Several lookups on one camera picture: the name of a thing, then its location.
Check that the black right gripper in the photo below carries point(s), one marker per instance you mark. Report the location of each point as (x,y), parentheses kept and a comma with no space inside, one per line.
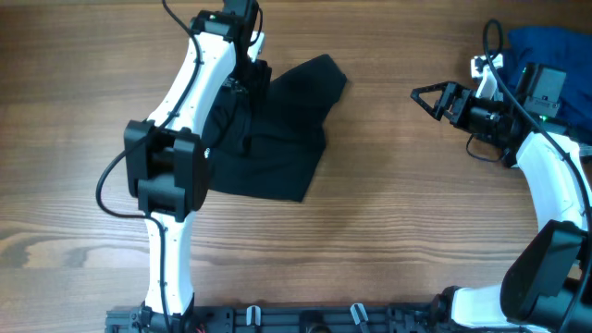
(450,93)

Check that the black t-shirt with white logo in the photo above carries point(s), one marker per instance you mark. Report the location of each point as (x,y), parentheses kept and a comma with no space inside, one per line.
(270,148)

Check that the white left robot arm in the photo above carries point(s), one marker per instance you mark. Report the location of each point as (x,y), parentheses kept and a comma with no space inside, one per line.
(165,154)

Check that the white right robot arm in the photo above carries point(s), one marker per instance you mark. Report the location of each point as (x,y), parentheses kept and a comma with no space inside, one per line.
(548,287)

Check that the blue clothes pile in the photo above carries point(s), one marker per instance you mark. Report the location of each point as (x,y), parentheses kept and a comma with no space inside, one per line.
(566,52)

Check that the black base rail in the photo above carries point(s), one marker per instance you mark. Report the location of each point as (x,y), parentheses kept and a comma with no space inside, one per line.
(396,318)

